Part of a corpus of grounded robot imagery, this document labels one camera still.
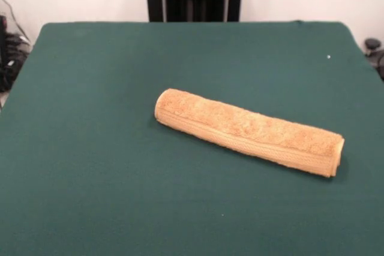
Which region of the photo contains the dark grey stand base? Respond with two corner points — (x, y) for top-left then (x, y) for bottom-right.
(0, 14), (32, 94)
(364, 37), (384, 82)

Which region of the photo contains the dark green table cloth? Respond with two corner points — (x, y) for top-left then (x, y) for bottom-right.
(0, 20), (384, 256)

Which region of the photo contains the tan terry towel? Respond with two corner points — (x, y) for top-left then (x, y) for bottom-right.
(154, 88), (346, 178)

